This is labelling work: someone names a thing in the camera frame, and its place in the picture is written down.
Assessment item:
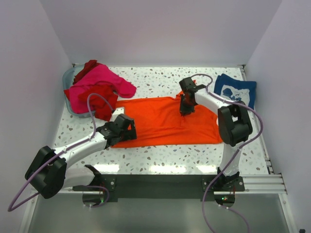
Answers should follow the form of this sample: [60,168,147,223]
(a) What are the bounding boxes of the orange t-shirt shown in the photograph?
[114,93,222,148]

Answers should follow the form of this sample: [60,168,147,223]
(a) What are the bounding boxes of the dark red t-shirt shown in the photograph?
[73,60,100,84]

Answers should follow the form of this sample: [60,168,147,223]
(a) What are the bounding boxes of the pink t-shirt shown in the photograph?
[69,65,137,114]

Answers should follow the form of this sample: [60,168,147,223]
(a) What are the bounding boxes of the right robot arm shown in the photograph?
[179,77,253,191]

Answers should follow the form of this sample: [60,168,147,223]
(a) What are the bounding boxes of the folded blue printed t-shirt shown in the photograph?
[214,74,257,109]

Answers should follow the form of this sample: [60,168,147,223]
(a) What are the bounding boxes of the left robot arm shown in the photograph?
[25,114,137,199]

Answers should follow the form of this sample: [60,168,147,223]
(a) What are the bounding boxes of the aluminium rail frame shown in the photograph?
[31,173,288,195]

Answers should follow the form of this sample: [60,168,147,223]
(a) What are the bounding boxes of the light blue plastic basket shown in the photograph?
[62,65,90,118]

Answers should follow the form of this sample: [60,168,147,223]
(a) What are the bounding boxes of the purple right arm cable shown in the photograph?
[190,73,265,233]

